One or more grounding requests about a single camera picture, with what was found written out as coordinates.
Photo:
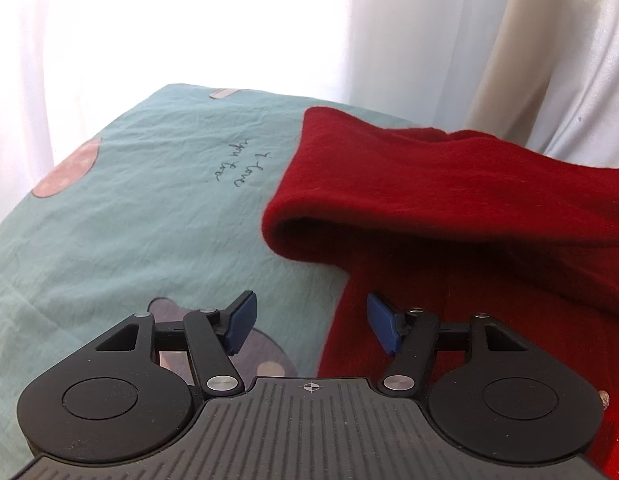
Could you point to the white curtain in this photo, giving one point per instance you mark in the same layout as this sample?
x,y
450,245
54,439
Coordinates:
x,y
239,20

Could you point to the teal mushroom print bedsheet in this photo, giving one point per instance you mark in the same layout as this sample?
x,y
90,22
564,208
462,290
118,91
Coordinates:
x,y
139,220

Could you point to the beige curtain panel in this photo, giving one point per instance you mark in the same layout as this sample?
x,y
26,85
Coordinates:
x,y
509,85

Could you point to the red knit sweater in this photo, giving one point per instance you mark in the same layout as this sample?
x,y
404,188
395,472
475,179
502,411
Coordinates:
x,y
439,210

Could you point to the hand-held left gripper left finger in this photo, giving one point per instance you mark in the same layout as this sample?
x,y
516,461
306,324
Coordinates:
x,y
241,321

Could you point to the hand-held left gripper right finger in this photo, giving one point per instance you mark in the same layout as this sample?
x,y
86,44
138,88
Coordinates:
x,y
384,322

